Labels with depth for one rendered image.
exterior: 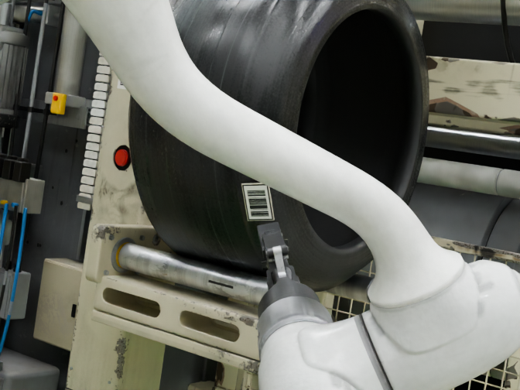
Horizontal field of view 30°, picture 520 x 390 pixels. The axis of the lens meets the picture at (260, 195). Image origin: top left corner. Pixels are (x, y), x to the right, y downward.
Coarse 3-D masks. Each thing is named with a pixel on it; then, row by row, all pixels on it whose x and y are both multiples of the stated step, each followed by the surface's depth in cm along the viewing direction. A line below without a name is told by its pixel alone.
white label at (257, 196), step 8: (248, 184) 138; (256, 184) 137; (264, 184) 137; (248, 192) 138; (256, 192) 138; (264, 192) 138; (248, 200) 139; (256, 200) 139; (264, 200) 138; (248, 208) 140; (256, 208) 139; (264, 208) 139; (272, 208) 139; (248, 216) 140; (256, 216) 140; (264, 216) 140; (272, 216) 139
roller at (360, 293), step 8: (352, 280) 169; (360, 280) 169; (368, 280) 168; (336, 288) 171; (344, 288) 170; (352, 288) 169; (360, 288) 168; (344, 296) 172; (352, 296) 170; (360, 296) 168
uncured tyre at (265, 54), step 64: (192, 0) 147; (256, 0) 141; (320, 0) 142; (384, 0) 155; (256, 64) 136; (320, 64) 187; (384, 64) 179; (128, 128) 151; (320, 128) 190; (384, 128) 183; (192, 192) 144; (192, 256) 157; (256, 256) 146; (320, 256) 152
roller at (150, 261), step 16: (128, 256) 162; (144, 256) 160; (160, 256) 159; (176, 256) 158; (144, 272) 161; (160, 272) 158; (176, 272) 156; (192, 272) 154; (208, 272) 152; (224, 272) 151; (240, 272) 150; (208, 288) 152; (224, 288) 150; (240, 288) 148; (256, 288) 147; (256, 304) 148
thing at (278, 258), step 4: (272, 248) 115; (276, 248) 115; (280, 248) 115; (276, 252) 115; (280, 252) 115; (276, 256) 115; (280, 256) 115; (284, 256) 116; (288, 256) 116; (272, 260) 116; (276, 260) 115; (280, 260) 115; (276, 264) 115; (280, 264) 115; (276, 268) 116; (280, 268) 115; (284, 268) 115; (280, 272) 115; (284, 272) 115; (280, 276) 114; (284, 276) 114
